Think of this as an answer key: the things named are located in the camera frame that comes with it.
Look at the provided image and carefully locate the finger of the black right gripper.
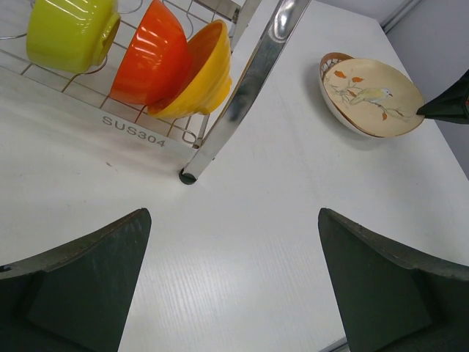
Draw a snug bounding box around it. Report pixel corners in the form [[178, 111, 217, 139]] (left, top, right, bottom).
[[417, 71, 469, 125]]

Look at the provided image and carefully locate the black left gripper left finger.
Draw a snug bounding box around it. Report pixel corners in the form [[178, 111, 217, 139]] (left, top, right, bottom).
[[1, 208, 152, 351]]

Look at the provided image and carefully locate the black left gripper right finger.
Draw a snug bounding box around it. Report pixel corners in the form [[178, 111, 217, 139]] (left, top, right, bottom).
[[318, 208, 468, 351]]

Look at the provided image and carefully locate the beige bird round plate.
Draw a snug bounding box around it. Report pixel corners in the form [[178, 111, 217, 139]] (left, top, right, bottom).
[[319, 52, 424, 139]]

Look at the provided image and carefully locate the stainless steel dish rack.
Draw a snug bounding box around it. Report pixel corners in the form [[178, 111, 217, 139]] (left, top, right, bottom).
[[1, 1, 308, 184]]

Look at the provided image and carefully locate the scale pattern white bowl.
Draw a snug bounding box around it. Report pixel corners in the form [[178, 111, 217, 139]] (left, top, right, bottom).
[[317, 52, 371, 137]]

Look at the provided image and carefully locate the yellow bowl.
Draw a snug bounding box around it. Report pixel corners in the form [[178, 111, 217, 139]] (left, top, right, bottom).
[[147, 20, 232, 120]]

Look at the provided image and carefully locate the orange bowl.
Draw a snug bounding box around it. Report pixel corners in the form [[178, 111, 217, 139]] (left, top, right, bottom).
[[109, 1, 193, 105]]

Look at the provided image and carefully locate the lime green bowl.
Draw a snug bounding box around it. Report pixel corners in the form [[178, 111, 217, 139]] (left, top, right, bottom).
[[26, 0, 121, 73]]

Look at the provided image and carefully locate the aluminium right frame post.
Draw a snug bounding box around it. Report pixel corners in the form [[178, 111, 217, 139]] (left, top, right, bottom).
[[381, 0, 424, 33]]

